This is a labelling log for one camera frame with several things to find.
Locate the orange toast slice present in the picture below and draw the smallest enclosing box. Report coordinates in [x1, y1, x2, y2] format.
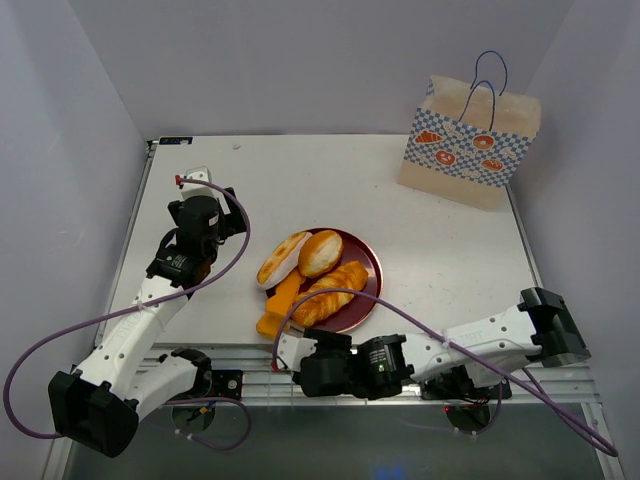
[256, 268, 306, 340]

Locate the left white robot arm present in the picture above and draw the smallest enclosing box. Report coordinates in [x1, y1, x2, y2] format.
[48, 184, 249, 458]

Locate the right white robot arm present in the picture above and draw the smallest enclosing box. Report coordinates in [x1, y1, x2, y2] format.
[273, 287, 591, 400]

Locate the sesame flat bread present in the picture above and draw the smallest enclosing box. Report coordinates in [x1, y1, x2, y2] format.
[256, 231, 312, 290]

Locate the braided twist bread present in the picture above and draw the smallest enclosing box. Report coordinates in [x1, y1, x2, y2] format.
[292, 261, 368, 328]

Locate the checkered paper bag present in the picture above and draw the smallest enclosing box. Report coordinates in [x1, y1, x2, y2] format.
[397, 65, 541, 211]

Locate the blue label sticker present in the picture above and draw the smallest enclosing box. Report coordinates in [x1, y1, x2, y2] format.
[158, 136, 193, 145]

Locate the round split bun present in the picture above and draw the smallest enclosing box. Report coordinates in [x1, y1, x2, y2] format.
[298, 230, 344, 278]

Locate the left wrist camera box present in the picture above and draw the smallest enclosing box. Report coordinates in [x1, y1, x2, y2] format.
[176, 166, 214, 201]

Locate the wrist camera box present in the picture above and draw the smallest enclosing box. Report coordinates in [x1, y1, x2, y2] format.
[271, 334, 317, 372]
[176, 166, 214, 201]

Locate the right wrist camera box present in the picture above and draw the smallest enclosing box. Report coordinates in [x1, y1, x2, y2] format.
[271, 334, 317, 372]

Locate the aluminium frame rail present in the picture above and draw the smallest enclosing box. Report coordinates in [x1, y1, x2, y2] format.
[131, 347, 600, 406]

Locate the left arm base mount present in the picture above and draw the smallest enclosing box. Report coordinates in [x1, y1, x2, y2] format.
[171, 370, 243, 433]

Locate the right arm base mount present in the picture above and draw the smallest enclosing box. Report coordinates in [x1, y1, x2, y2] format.
[420, 367, 512, 436]

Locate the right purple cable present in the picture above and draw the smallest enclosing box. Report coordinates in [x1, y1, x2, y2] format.
[272, 288, 620, 457]

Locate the purple cable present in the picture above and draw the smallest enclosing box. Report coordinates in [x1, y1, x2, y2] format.
[2, 179, 254, 452]
[272, 288, 620, 457]

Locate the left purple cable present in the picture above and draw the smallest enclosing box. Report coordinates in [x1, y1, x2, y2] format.
[2, 179, 254, 452]

